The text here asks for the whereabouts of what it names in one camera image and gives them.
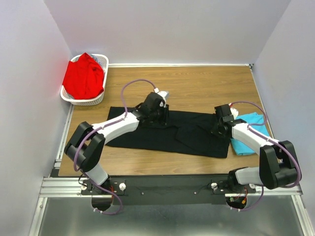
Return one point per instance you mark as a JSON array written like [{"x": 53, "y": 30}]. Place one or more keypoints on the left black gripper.
[{"x": 164, "y": 120}]

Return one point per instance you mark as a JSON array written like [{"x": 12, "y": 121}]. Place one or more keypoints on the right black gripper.
[{"x": 218, "y": 132}]

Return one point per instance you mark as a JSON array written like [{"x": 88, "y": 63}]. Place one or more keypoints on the black t shirt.
[{"x": 184, "y": 132}]

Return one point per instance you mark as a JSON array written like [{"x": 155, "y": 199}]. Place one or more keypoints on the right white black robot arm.
[{"x": 278, "y": 165}]

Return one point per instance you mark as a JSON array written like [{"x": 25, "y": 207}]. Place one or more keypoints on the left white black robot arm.
[{"x": 85, "y": 146}]

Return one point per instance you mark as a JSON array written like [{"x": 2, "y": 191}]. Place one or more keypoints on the folded turquoise t shirt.
[{"x": 246, "y": 142}]

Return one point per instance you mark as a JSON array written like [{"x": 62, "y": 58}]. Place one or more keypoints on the white plastic laundry basket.
[{"x": 104, "y": 62}]

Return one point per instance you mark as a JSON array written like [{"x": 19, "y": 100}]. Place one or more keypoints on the red t shirt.
[{"x": 84, "y": 78}]

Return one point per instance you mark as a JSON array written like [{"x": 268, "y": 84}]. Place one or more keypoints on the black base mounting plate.
[{"x": 174, "y": 189}]

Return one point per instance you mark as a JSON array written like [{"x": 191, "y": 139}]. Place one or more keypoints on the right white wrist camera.
[{"x": 234, "y": 111}]

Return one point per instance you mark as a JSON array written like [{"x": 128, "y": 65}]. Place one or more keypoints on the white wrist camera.
[
  {"x": 164, "y": 95},
  {"x": 234, "y": 111}
]

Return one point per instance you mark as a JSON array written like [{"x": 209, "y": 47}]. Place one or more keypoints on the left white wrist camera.
[{"x": 164, "y": 95}]

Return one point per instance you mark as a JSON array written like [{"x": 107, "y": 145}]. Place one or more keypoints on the aluminium extrusion rail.
[{"x": 67, "y": 187}]

